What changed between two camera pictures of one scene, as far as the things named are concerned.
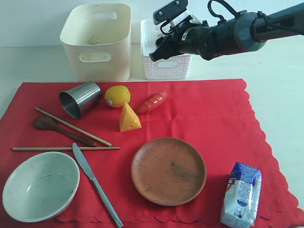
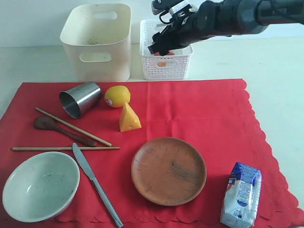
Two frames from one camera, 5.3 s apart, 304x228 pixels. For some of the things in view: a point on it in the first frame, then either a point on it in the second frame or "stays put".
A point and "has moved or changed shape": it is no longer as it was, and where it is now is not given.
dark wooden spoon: [49, 123] stays put
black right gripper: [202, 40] -> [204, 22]
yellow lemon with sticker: [115, 96] stays put
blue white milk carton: [241, 202] stays put
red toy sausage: [153, 102] has moved or changed shape
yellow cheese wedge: [128, 120] stays put
